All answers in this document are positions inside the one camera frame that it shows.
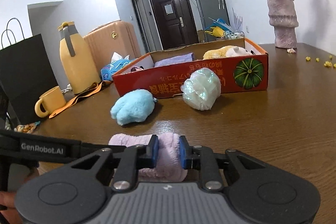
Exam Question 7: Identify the black paper bag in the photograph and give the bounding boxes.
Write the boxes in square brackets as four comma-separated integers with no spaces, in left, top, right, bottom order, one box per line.
[0,18,59,125]

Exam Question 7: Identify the orange strap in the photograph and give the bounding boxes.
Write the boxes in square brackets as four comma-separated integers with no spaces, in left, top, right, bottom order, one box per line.
[49,80,113,119]

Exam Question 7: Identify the orange pumpkin print cardboard box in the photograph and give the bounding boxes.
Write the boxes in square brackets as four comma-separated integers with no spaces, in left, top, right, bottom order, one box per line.
[112,38,269,100]

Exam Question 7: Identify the scattered yellow flower bits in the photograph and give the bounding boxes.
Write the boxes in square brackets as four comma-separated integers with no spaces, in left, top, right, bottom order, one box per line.
[305,55,336,68]

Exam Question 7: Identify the purple knitted towel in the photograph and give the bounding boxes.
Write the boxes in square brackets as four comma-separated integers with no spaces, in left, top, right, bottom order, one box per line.
[154,53,195,68]

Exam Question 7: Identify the pink hard suitcase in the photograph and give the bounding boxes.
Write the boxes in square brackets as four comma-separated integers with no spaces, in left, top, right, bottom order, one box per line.
[83,21,142,60]

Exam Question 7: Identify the person's left hand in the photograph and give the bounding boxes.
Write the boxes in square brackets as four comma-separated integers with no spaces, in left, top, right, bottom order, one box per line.
[0,164,40,211]

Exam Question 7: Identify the blue plush toy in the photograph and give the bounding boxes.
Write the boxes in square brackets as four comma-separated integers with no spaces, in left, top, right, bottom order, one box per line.
[110,89,157,126]

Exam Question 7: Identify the iridescent wrapped ball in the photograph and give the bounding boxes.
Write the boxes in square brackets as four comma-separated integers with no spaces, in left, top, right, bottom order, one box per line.
[182,68,222,111]

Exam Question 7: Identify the yellow thermos jug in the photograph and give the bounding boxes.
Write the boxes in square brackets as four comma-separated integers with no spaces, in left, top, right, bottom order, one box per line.
[58,21,101,95]

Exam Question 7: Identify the pink fluffy towel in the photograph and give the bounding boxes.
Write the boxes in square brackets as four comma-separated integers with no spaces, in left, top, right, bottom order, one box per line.
[108,133,188,182]

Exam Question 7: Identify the grey refrigerator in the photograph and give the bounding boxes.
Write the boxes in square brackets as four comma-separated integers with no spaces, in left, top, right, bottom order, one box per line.
[191,0,230,30]

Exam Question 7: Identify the yellow and white plush toy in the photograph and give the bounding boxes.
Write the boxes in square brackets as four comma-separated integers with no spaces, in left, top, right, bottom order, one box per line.
[203,46,255,60]

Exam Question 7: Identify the yellow mug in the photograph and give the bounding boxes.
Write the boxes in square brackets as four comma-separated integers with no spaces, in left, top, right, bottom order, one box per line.
[35,86,67,118]

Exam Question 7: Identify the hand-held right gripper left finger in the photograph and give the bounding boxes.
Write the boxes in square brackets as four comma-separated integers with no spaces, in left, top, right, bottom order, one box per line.
[70,135,160,192]

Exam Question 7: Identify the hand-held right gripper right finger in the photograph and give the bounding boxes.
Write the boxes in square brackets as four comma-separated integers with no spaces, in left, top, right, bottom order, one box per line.
[179,135,265,192]

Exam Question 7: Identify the lavender decorative branches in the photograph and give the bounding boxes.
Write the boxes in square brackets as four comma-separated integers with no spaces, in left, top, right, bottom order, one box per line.
[232,7,244,31]

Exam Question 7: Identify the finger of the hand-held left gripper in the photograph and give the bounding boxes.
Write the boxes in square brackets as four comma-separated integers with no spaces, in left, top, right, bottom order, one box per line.
[80,142,126,157]

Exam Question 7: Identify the dark brown door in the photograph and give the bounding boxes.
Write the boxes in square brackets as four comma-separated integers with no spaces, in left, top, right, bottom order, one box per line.
[149,0,199,50]

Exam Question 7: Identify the blue tissue pack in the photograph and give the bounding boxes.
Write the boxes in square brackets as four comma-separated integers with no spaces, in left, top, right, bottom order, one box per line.
[100,52,137,81]

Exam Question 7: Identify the pink textured vase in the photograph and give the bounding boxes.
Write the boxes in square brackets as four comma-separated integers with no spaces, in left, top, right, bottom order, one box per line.
[266,0,299,48]

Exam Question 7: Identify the snack packet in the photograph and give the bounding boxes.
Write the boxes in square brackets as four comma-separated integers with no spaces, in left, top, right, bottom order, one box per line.
[14,121,40,134]

